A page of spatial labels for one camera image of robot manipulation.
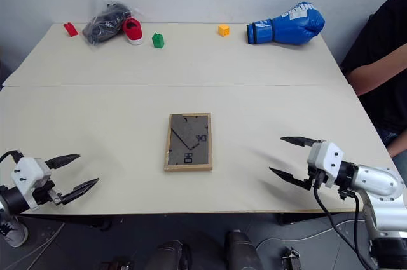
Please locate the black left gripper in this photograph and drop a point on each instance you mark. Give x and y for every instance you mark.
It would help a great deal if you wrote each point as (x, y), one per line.
(44, 194)

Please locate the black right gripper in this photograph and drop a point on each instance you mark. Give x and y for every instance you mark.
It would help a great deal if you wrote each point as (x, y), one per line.
(318, 178)

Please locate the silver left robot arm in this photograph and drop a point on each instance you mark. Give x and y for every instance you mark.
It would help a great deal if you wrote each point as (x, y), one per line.
(11, 201)

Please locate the person's bare forearm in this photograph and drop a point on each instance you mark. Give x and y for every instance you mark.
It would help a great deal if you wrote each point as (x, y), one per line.
(378, 74)

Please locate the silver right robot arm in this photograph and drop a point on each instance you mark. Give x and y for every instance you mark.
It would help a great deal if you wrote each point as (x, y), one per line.
(378, 184)

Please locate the small dark metal fitting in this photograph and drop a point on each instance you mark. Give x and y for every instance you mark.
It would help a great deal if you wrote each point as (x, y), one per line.
(291, 260)

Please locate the dark rounded shape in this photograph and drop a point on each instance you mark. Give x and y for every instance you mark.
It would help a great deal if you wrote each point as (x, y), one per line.
(243, 252)
(171, 255)

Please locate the blue boxing glove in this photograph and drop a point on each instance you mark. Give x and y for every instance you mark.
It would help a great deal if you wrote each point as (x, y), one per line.
(286, 27)

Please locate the red toy block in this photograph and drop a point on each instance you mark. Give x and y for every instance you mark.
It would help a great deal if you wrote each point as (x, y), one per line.
(71, 30)

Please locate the yellow toy block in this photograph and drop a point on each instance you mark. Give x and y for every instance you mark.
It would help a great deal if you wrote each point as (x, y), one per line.
(224, 30)

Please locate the clear bag with black item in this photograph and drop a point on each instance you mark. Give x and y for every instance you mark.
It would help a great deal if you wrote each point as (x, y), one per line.
(101, 27)

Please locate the red sneaker with white sole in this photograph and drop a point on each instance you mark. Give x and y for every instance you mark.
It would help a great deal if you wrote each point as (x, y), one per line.
(133, 31)

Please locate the green toy block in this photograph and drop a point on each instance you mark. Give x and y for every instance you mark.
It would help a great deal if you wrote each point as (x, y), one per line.
(158, 41)

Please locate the person in black shirt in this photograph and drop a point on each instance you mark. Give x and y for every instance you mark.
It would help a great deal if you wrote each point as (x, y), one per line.
(388, 28)

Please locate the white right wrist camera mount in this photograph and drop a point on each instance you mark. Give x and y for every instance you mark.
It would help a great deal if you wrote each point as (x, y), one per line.
(327, 155)

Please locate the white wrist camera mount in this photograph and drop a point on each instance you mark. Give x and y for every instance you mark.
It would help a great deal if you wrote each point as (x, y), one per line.
(327, 155)
(28, 171)

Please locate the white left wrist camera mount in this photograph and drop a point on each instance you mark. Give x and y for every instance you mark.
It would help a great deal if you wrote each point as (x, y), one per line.
(28, 171)

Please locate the wooden picture frame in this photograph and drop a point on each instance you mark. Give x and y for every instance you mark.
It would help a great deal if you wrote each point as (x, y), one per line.
(190, 143)

